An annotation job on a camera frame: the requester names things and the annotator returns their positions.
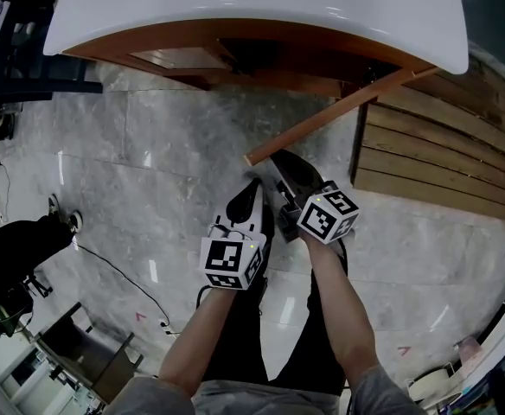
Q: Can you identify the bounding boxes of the person's grey shirt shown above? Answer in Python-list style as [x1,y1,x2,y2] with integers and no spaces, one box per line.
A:
[105,363,429,415]

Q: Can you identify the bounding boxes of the person's right forearm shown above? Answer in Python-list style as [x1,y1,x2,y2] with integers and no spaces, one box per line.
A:
[307,230,386,391]

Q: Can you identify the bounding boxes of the dark wooden chair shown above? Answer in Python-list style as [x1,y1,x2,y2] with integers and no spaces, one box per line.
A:
[34,302,145,405]

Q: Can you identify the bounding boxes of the long black floor cable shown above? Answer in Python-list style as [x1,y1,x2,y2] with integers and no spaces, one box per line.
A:
[71,243,181,335]

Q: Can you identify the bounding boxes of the white framed glass counter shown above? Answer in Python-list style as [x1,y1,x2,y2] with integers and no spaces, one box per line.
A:
[449,281,505,415]

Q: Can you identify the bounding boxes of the wooden cabinet door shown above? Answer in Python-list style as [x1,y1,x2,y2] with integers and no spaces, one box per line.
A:
[125,46,239,81]
[242,66,443,166]

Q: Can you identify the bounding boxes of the wooden slatted platform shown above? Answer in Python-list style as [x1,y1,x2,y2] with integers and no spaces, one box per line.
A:
[349,52,505,227]

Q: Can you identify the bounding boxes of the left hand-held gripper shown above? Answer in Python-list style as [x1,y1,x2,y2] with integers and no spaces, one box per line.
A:
[197,177,268,291]

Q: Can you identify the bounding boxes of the person's left forearm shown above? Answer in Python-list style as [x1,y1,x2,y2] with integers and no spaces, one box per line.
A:
[157,274,253,395]

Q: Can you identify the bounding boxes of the white round container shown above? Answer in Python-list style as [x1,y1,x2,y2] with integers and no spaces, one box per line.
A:
[406,367,453,402]

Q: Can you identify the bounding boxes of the wooden sink cabinet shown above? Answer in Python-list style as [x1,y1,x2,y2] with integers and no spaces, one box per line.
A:
[61,18,442,99]

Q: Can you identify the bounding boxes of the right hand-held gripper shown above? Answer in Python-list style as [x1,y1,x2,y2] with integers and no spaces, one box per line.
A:
[269,148,361,246]

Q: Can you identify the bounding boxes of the person's black trousers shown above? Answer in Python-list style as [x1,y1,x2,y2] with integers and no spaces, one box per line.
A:
[198,227,354,398]

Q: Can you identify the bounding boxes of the black stand with legs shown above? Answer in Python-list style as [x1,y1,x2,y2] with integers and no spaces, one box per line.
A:
[20,273,55,299]

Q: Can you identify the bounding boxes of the black metal shelf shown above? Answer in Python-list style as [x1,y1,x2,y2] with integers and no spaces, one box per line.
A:
[0,0,105,104]

